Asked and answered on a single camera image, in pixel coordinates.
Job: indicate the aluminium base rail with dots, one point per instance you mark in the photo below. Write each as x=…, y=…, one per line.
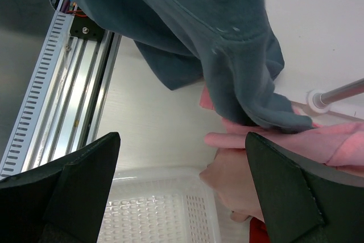
x=71, y=111

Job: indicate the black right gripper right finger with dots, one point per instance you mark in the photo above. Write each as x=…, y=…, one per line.
x=302, y=200

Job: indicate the metal clothes rack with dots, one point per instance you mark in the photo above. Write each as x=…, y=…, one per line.
x=318, y=102

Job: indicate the blue-grey t shirt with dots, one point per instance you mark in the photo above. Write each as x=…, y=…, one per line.
x=228, y=43

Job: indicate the white slotted cable duct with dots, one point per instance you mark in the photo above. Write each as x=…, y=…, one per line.
x=29, y=113

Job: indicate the beige pink t shirt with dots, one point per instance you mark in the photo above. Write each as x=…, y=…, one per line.
x=230, y=177

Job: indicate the white perforated plastic basket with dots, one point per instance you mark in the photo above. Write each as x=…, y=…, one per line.
x=166, y=204

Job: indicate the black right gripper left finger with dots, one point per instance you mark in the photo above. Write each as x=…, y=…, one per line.
x=63, y=200

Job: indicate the light pink t shirt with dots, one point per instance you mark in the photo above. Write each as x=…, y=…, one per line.
x=339, y=146

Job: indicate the dark red t shirt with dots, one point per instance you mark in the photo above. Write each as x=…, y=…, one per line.
x=258, y=232

